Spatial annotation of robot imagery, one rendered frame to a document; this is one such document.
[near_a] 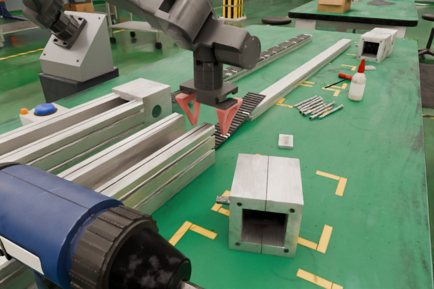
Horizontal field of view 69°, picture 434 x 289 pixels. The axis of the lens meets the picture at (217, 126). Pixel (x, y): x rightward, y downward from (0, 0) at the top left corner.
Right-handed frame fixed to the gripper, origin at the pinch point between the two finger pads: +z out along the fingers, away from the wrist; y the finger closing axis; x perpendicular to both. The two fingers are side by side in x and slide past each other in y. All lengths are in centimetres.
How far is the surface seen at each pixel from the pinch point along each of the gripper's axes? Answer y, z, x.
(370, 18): -7, 6, 209
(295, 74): 0.3, 1.8, 47.5
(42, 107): -31.7, -2.6, -17.3
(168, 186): 4.9, 1.7, -18.2
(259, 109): 1.5, 3.6, 20.3
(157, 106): -14.2, -1.1, -0.6
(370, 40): 14, -3, 88
